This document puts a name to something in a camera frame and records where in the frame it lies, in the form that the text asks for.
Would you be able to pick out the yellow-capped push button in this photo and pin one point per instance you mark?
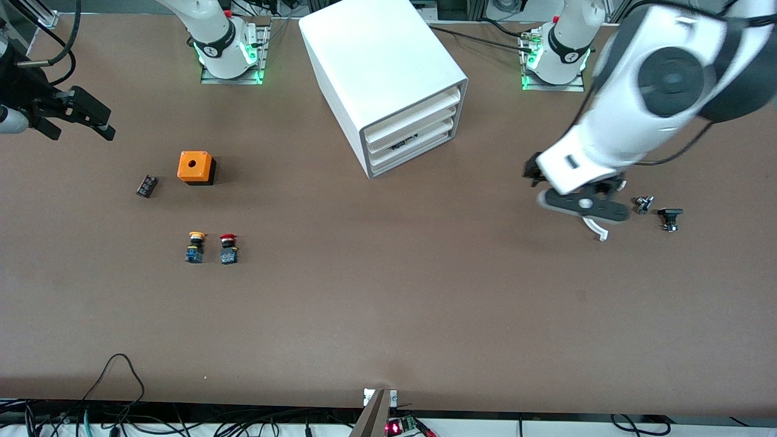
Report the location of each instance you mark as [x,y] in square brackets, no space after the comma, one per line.
[195,249]

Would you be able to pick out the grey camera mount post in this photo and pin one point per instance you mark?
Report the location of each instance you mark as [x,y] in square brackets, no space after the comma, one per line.
[373,419]

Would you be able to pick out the small silver-black component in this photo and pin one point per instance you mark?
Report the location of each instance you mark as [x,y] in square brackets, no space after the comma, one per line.
[644,205]

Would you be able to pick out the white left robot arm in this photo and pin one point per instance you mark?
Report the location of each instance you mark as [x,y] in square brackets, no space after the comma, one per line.
[619,109]

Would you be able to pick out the orange box with hole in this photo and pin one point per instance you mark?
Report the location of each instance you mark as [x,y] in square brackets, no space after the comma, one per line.
[194,165]

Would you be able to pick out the aluminium corner profile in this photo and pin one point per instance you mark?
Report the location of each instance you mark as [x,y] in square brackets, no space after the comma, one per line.
[45,18]

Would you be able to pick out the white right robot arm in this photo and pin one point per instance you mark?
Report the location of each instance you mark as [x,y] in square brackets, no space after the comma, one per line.
[221,42]

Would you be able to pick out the red-capped push button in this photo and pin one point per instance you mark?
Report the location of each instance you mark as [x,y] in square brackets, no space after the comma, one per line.
[229,250]

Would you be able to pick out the black flat-topped component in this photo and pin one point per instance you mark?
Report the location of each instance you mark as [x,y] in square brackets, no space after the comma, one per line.
[670,213]

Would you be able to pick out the small black terminal block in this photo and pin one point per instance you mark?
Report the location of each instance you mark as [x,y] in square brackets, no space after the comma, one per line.
[146,186]

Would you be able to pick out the circuit board with red light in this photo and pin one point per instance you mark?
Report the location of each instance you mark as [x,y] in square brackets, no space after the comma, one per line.
[394,428]

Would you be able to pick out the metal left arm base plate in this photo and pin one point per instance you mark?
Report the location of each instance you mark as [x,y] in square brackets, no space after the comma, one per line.
[570,87]

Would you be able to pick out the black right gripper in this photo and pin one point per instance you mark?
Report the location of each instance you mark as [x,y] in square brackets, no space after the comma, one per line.
[21,91]

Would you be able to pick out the small white metal bracket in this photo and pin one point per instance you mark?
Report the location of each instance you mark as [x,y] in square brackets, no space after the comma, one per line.
[393,397]

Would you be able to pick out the white cabinet drawer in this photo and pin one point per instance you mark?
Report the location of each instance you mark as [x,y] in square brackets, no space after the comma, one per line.
[425,147]
[434,126]
[425,109]

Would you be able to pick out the white drawer cabinet shell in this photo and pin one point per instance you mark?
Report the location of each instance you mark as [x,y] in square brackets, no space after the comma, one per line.
[370,54]

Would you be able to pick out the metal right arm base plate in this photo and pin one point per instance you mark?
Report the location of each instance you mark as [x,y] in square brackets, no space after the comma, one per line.
[264,48]

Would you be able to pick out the small dark blue-tipped component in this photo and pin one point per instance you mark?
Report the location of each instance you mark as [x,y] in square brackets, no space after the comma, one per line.
[403,144]

